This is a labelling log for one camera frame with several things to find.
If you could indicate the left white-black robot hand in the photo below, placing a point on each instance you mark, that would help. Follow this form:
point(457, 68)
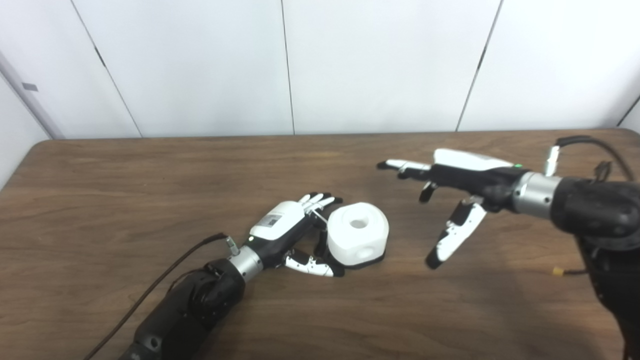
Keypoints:
point(280, 225)

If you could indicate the right white-black robot hand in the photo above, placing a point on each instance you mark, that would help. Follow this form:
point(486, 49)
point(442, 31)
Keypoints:
point(475, 175)

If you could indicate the round white plastic piece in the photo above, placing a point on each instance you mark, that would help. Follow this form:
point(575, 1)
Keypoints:
point(360, 240)

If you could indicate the black flanged holder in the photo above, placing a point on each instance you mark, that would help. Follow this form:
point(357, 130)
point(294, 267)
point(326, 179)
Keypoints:
point(374, 260)

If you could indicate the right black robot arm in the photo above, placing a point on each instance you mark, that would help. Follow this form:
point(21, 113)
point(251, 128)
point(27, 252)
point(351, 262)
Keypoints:
point(600, 210)

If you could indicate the small grey wall tag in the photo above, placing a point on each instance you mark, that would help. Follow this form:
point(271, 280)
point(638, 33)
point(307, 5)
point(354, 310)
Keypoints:
point(30, 86)

